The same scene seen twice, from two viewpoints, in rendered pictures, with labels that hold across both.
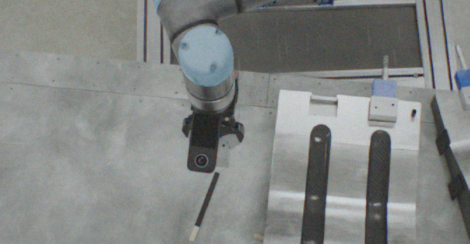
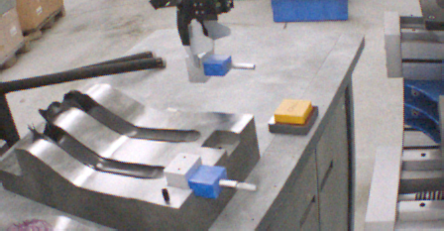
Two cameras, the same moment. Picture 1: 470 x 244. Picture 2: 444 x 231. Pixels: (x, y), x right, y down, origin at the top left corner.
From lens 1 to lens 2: 170 cm
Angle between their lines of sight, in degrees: 72
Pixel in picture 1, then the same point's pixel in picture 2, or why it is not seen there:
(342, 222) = (99, 136)
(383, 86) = (211, 173)
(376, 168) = (133, 171)
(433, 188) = not seen: outside the picture
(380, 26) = not seen: outside the picture
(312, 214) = (121, 127)
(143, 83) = (317, 89)
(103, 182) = (240, 75)
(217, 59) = not seen: outside the picture
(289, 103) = (235, 119)
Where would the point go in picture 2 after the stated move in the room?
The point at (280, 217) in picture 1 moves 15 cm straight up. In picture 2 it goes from (130, 106) to (112, 35)
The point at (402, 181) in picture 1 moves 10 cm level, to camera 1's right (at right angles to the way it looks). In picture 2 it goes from (107, 182) to (82, 219)
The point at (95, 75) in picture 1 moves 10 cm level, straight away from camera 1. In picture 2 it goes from (331, 70) to (367, 64)
